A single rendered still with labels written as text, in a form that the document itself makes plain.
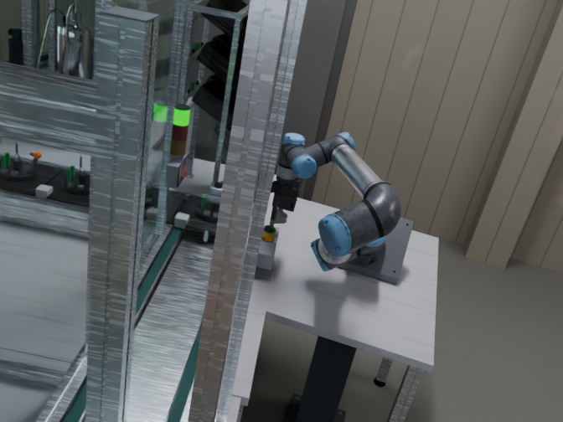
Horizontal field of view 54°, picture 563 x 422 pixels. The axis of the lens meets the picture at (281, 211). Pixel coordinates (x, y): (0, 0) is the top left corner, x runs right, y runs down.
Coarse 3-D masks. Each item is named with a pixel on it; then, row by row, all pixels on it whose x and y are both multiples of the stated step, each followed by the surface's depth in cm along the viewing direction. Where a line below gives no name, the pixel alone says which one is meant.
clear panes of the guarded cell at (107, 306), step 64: (0, 0) 48; (64, 0) 48; (128, 0) 47; (192, 0) 47; (0, 64) 51; (64, 64) 50; (128, 64) 50; (192, 64) 49; (0, 128) 54; (64, 128) 53; (128, 128) 53; (192, 128) 52; (0, 192) 57; (64, 192) 56; (128, 192) 56; (192, 192) 55; (256, 192) 84; (0, 256) 60; (64, 256) 60; (128, 256) 59; (192, 256) 58; (0, 320) 64; (64, 320) 63; (128, 320) 63; (192, 320) 62; (0, 384) 69; (64, 384) 68; (128, 384) 67; (192, 384) 66
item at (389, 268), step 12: (396, 228) 212; (408, 228) 212; (396, 240) 210; (408, 240) 210; (396, 252) 209; (348, 264) 209; (384, 264) 208; (396, 264) 207; (372, 276) 208; (384, 276) 207; (396, 276) 206
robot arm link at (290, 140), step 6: (288, 138) 187; (294, 138) 186; (300, 138) 187; (282, 144) 189; (288, 144) 187; (294, 144) 186; (300, 144) 187; (282, 150) 189; (282, 156) 190; (282, 162) 190; (288, 168) 190
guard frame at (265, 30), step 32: (256, 0) 45; (288, 0) 46; (256, 32) 46; (256, 64) 48; (288, 64) 97; (256, 96) 49; (288, 96) 100; (256, 128) 50; (256, 160) 51; (224, 192) 53; (224, 224) 55; (224, 256) 56; (256, 256) 114; (224, 288) 59; (224, 320) 60; (224, 352) 62; (192, 416) 66; (224, 416) 134
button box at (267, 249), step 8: (264, 224) 208; (264, 232) 203; (272, 232) 204; (264, 240) 198; (272, 240) 199; (264, 248) 193; (272, 248) 194; (264, 256) 191; (272, 256) 190; (256, 264) 192; (264, 264) 192
